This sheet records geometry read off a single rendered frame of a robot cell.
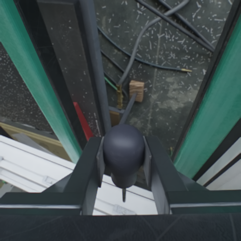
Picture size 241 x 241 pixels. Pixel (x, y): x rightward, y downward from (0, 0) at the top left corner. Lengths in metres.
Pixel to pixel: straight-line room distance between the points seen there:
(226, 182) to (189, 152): 0.06
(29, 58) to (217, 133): 0.22
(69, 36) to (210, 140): 0.46
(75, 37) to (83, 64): 0.09
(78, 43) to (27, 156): 0.35
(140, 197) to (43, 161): 0.27
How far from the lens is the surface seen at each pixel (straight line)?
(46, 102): 0.27
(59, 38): 0.57
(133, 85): 1.27
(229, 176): 0.24
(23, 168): 0.53
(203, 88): 0.17
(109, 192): 0.43
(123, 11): 1.11
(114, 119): 1.22
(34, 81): 0.25
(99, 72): 0.61
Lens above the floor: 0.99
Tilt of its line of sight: 35 degrees down
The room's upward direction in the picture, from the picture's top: 155 degrees counter-clockwise
